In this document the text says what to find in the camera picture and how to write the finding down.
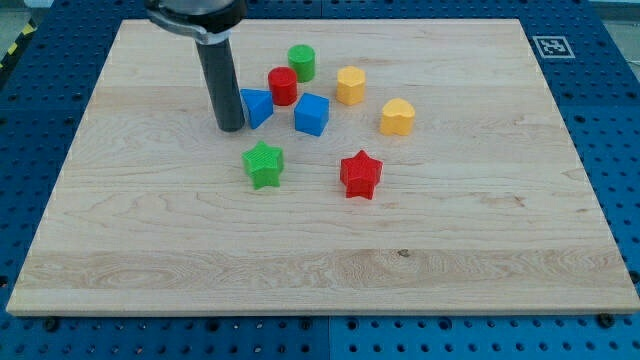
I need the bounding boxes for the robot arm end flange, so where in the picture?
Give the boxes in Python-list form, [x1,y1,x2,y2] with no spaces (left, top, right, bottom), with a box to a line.
[144,0,248,45]

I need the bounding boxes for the blue cube block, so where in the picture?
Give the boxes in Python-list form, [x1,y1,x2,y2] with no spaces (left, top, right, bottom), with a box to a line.
[294,93,330,137]

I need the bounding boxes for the wooden board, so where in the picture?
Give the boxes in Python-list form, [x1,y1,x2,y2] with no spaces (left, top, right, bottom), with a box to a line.
[7,19,639,317]

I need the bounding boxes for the red star block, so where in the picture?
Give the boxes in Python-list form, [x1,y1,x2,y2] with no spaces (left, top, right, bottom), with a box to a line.
[340,150,383,200]

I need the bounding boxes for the green star block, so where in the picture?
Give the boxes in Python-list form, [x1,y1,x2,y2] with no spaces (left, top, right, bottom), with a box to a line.
[242,141,284,189]

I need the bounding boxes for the blue triangle block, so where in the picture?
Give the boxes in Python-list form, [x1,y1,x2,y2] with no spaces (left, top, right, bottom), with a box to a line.
[240,89,274,129]

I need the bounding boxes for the yellow hexagon block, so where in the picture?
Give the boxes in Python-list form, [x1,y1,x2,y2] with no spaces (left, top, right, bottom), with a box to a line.
[336,66,366,105]

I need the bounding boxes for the yellow heart block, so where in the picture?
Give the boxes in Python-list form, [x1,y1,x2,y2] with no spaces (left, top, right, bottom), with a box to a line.
[379,98,416,136]

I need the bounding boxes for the red cylinder block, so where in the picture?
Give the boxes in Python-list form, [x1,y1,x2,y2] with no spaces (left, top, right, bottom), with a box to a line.
[268,67,297,106]

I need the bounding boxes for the green cylinder block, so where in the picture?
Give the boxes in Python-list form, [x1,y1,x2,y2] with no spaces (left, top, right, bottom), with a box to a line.
[287,44,316,83]

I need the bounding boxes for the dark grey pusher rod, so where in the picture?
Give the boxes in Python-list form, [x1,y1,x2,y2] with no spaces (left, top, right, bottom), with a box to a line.
[196,39,245,132]

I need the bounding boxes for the white fiducial marker tag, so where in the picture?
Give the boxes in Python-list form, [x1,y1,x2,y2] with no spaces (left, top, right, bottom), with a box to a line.
[533,35,575,59]

